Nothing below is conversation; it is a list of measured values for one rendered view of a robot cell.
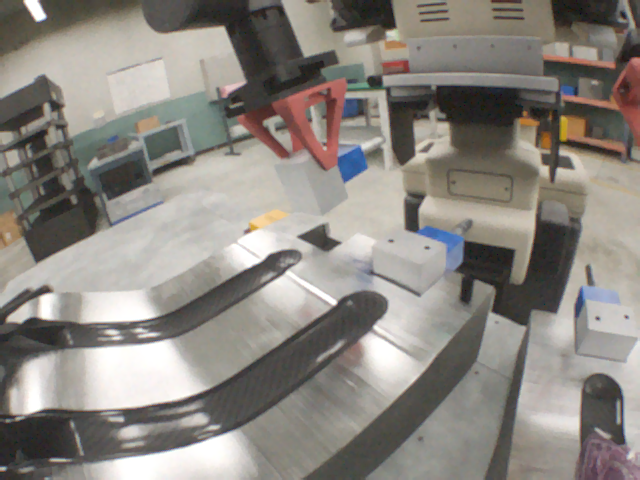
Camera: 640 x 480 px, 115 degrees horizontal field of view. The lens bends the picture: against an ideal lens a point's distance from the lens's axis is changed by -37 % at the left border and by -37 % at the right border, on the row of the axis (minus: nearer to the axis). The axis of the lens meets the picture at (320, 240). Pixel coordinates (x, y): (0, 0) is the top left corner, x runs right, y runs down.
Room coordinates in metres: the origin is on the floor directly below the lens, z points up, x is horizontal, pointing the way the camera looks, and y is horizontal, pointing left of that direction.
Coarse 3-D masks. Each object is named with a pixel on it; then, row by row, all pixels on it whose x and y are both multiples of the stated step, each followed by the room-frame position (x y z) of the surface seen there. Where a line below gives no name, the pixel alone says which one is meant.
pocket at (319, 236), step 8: (320, 224) 0.33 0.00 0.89; (328, 224) 0.33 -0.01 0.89; (304, 232) 0.32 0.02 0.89; (312, 232) 0.32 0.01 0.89; (320, 232) 0.33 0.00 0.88; (328, 232) 0.33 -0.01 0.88; (304, 240) 0.32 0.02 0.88; (312, 240) 0.32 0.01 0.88; (320, 240) 0.33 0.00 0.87; (328, 240) 0.33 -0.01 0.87; (336, 240) 0.32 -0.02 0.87; (344, 240) 0.31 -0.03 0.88; (320, 248) 0.32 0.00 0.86; (328, 248) 0.32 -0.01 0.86
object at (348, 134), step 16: (368, 80) 3.22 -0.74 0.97; (352, 96) 3.49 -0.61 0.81; (368, 96) 3.30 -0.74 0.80; (384, 96) 3.15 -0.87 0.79; (320, 112) 5.59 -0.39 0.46; (368, 112) 4.66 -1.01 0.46; (384, 112) 3.18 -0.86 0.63; (432, 112) 3.74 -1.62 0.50; (272, 128) 5.02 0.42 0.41; (320, 128) 4.13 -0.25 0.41; (352, 128) 4.62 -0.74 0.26; (368, 128) 4.44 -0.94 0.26; (384, 128) 3.19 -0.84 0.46; (432, 128) 3.76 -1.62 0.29; (352, 144) 3.63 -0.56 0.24; (384, 144) 3.21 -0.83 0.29
